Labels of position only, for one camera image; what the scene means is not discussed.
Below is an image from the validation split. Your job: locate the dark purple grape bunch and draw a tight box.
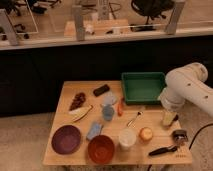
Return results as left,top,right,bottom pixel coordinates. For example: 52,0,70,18
70,92,86,110

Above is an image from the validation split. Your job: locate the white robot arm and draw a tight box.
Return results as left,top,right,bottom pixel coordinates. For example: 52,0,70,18
158,62,213,126

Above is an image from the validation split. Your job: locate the small dark metal cup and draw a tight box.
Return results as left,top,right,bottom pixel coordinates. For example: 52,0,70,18
172,129,188,145

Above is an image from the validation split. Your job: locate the white plastic cup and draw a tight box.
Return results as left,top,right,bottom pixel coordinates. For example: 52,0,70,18
118,128,136,150

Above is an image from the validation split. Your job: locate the blue plastic cup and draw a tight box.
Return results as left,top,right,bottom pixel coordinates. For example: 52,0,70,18
102,105,114,121

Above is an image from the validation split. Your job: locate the yellow red apple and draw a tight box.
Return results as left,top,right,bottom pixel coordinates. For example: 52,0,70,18
139,127,153,141

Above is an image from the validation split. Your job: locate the green plastic bin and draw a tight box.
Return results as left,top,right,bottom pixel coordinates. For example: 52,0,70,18
121,72,166,105

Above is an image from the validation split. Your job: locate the orange carrot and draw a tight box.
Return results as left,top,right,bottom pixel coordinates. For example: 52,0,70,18
117,99,123,116

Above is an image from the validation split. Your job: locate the clear plastic bag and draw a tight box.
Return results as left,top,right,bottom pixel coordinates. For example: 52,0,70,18
101,92,117,106

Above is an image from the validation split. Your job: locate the dark brown rectangular block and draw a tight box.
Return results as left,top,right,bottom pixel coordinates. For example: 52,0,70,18
93,84,110,97

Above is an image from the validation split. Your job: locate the red bowl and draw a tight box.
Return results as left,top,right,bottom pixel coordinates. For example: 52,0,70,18
88,135,115,164

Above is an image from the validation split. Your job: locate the blue sponge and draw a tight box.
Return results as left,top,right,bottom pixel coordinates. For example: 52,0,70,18
86,122,103,140

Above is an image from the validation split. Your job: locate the wooden table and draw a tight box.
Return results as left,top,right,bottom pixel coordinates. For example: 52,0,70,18
43,81,192,166

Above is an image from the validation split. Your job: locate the black office chair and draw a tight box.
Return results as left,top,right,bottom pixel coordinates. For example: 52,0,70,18
131,0,174,25

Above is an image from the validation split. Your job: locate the purple bowl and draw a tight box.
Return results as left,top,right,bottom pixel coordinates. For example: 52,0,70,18
51,125,81,155

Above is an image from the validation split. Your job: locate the black cable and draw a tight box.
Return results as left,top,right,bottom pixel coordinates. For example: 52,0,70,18
188,122,213,151

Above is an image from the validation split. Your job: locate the black handled peeler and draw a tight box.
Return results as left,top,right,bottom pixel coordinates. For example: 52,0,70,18
148,146,178,156

